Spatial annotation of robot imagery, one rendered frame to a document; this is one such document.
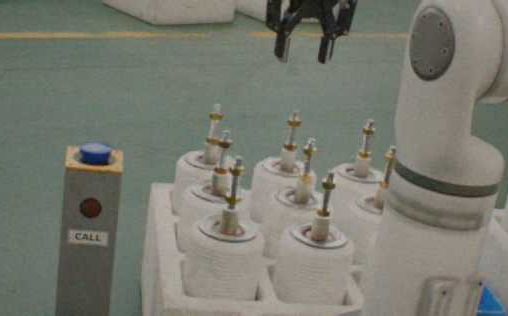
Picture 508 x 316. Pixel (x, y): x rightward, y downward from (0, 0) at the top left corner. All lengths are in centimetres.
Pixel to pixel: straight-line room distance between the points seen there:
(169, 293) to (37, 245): 53
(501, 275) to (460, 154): 75
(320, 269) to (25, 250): 63
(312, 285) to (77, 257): 30
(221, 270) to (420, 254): 40
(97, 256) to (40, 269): 38
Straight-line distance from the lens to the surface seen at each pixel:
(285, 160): 134
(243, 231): 112
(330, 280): 112
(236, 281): 110
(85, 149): 110
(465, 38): 69
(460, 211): 73
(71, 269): 115
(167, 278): 114
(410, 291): 76
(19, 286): 146
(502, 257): 144
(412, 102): 73
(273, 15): 126
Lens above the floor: 71
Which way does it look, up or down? 19 degrees down
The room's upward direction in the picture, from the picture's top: 9 degrees clockwise
